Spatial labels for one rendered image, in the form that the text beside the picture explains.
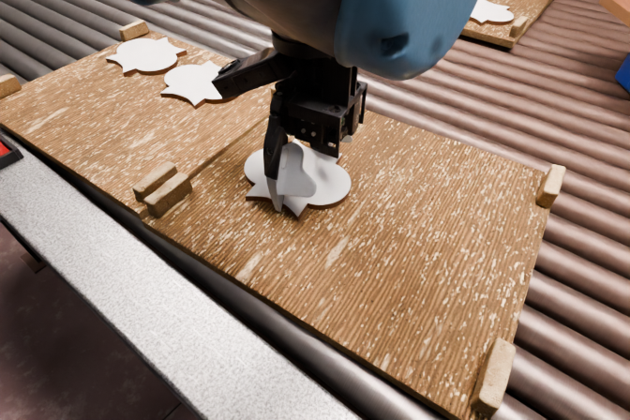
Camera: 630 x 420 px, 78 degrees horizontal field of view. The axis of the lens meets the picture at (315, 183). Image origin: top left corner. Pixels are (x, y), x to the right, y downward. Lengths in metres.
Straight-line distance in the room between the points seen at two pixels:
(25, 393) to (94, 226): 1.10
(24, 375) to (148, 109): 1.14
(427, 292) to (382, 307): 0.05
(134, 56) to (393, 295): 0.64
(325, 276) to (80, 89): 0.55
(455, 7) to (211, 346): 0.36
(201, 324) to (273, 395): 0.10
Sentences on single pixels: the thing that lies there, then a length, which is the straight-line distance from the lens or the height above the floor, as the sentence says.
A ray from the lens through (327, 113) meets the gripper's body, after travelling 0.38.
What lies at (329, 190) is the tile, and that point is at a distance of 0.48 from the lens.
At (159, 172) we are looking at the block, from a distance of 0.52.
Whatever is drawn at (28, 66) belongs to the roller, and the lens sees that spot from 0.97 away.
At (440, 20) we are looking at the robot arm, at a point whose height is 1.23.
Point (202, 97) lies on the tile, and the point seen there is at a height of 0.95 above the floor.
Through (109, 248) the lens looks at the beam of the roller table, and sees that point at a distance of 0.53.
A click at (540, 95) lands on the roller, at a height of 0.92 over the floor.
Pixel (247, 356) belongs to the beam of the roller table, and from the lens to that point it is 0.41.
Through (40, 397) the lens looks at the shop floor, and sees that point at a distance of 1.59.
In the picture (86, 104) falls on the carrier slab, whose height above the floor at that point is 0.94.
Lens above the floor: 1.30
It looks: 45 degrees down
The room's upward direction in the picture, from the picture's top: straight up
